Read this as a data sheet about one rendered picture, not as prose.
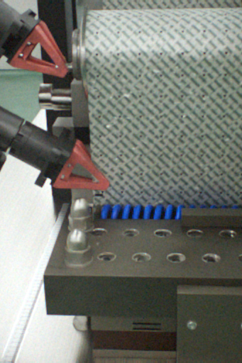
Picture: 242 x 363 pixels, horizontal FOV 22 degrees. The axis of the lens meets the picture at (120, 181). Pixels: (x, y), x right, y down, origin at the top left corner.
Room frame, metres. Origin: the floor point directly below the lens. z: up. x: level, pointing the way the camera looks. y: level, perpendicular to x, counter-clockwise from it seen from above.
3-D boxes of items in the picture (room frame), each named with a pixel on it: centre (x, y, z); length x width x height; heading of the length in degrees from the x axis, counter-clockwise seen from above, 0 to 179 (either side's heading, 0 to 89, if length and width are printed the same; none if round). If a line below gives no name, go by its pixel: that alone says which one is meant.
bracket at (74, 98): (0.95, 0.08, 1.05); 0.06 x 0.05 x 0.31; 85
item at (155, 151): (0.84, -0.08, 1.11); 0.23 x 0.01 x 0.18; 85
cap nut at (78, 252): (0.69, 0.06, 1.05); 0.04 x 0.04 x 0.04
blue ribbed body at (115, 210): (0.82, -0.08, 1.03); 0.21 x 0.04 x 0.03; 85
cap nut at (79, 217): (0.78, 0.06, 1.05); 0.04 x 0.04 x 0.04
